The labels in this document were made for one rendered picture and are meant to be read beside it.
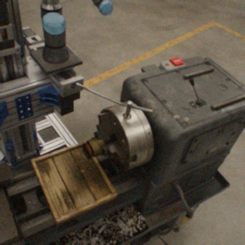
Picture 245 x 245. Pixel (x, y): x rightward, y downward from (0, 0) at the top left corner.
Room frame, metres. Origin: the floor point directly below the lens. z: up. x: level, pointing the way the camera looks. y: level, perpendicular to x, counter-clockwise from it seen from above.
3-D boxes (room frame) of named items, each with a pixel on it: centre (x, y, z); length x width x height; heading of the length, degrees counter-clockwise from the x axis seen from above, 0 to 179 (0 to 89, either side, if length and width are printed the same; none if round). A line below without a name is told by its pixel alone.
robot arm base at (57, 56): (1.35, 0.44, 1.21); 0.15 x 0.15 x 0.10
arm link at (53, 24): (1.36, 0.44, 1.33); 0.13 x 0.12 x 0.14; 23
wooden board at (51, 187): (0.75, 0.19, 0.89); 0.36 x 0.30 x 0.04; 37
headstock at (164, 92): (1.16, -0.32, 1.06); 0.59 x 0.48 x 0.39; 127
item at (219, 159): (1.16, -0.32, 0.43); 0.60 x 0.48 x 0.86; 127
